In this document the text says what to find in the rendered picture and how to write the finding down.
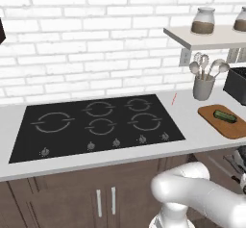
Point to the pale ladle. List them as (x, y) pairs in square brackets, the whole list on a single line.
[(216, 64)]

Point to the pale wooden spoon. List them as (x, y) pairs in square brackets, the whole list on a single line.
[(194, 67)]

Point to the green cucumber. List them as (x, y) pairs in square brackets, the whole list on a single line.
[(225, 116)]

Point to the pale round spoon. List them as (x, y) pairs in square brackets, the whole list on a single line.
[(223, 67)]

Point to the black toaster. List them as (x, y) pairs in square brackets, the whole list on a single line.
[(236, 86)]

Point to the dark range hood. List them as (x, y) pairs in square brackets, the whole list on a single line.
[(1, 30)]

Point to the black hob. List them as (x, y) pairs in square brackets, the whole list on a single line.
[(96, 132)]

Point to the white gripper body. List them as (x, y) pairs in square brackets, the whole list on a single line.
[(241, 159)]

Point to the glass jar with brown filling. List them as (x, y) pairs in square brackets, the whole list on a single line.
[(241, 20), (203, 21)]

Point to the pale slotted spoon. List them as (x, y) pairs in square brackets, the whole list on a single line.
[(205, 62)]

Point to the white utensil pot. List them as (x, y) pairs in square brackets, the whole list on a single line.
[(203, 88)]

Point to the brown cupboard door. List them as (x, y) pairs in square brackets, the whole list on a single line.
[(137, 187), (64, 203)]

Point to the thin red peeler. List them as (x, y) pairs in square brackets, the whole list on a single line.
[(174, 99)]

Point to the grey hob knob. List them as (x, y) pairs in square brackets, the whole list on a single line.
[(165, 136)]

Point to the brown wooden cutting board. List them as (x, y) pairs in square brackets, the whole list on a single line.
[(221, 126)]

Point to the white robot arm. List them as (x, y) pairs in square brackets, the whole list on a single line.
[(195, 196)]

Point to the white wall shelf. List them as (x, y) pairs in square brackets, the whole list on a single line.
[(208, 36)]

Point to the brown cupboard front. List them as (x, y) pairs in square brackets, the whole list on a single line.
[(211, 167)]

